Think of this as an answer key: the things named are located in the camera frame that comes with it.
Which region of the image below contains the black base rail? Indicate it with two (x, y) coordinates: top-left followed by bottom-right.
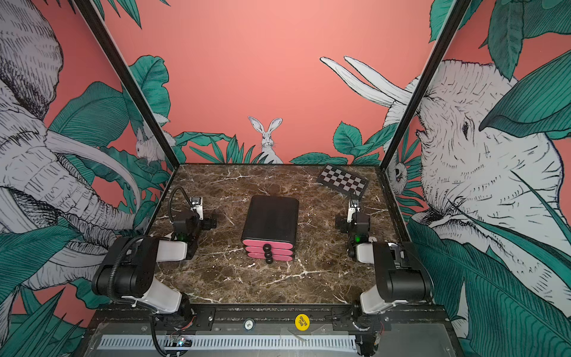
(86, 304), (451, 333)

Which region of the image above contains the white vent strip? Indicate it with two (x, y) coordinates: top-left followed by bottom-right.
(96, 335), (357, 352)

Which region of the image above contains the left corrugated black cable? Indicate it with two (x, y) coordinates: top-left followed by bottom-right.
(167, 186), (193, 224)

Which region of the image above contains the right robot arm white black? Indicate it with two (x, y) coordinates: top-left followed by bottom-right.
(335, 210), (433, 315)

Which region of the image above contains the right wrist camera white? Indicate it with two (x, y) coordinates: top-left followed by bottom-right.
(346, 199), (360, 223)

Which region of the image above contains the yellow round sticker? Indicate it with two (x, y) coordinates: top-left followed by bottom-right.
(294, 313), (311, 332)

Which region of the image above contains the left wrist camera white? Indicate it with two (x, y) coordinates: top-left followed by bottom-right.
(190, 197), (204, 220)

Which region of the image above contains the left black frame post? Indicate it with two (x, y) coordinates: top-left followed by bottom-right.
(74, 0), (180, 170)

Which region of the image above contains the black white checkerboard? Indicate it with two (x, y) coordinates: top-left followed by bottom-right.
(317, 165), (369, 200)

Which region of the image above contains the right black frame post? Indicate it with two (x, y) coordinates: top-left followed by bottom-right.
(380, 0), (471, 172)

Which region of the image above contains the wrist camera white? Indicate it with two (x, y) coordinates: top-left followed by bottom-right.
(346, 199), (360, 223)
(190, 197), (204, 220)

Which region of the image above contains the black frame post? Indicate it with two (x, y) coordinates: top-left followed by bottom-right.
(380, 0), (471, 172)
(74, 0), (180, 170)

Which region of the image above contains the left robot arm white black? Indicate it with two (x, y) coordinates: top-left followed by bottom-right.
(92, 211), (217, 320)

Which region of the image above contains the black drawer cabinet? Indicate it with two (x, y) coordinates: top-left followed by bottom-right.
(241, 195), (300, 259)

